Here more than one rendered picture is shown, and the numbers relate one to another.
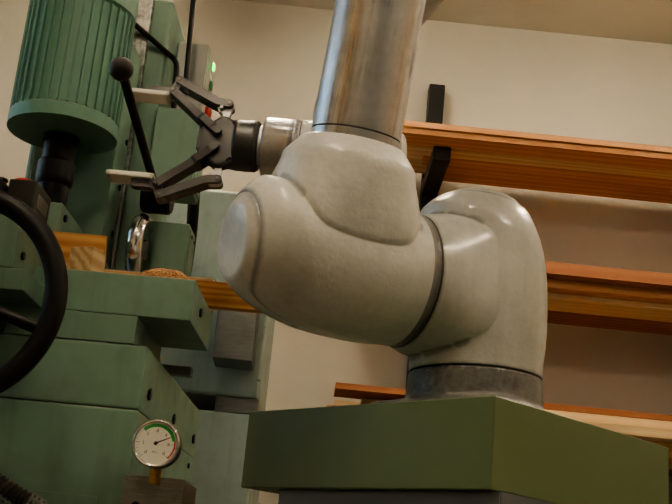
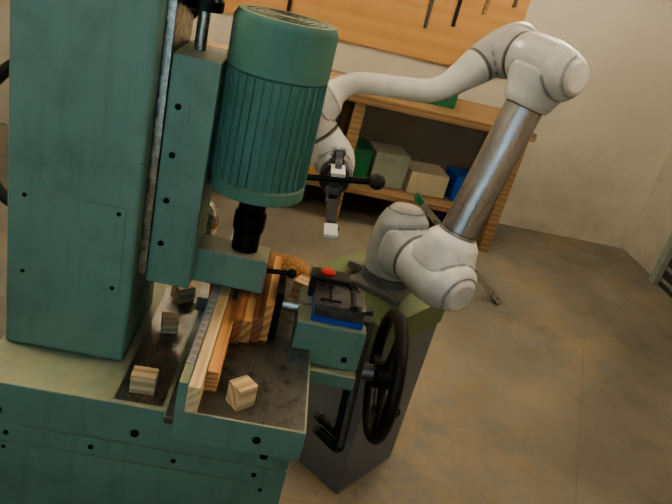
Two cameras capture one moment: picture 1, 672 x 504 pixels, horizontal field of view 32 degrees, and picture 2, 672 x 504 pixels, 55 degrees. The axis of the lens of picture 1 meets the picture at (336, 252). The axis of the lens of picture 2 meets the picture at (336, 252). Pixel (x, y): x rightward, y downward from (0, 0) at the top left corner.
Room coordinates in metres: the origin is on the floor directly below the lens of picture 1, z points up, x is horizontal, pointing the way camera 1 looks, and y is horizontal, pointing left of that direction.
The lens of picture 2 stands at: (1.75, 1.58, 1.59)
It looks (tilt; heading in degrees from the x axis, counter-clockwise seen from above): 25 degrees down; 261
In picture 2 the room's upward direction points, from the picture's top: 15 degrees clockwise
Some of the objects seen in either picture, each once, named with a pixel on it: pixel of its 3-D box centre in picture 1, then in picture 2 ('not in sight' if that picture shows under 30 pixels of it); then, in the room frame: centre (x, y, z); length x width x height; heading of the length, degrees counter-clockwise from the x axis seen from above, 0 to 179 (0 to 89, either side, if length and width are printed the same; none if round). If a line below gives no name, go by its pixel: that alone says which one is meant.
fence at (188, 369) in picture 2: not in sight; (214, 299); (1.80, 0.48, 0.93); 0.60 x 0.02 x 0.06; 88
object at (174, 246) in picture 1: (163, 260); not in sight; (1.94, 0.30, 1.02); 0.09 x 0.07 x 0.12; 88
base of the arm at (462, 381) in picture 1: (480, 405); (380, 274); (1.33, -0.18, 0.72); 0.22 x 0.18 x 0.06; 147
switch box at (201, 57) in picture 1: (192, 91); not in sight; (2.07, 0.31, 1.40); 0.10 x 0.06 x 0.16; 178
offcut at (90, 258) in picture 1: (87, 262); (302, 287); (1.62, 0.36, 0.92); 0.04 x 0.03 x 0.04; 66
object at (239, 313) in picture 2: not in sight; (241, 306); (1.74, 0.49, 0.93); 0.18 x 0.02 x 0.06; 88
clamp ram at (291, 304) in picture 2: not in sight; (293, 305); (1.64, 0.49, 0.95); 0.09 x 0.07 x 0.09; 88
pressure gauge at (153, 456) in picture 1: (156, 452); not in sight; (1.54, 0.21, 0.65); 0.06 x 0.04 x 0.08; 88
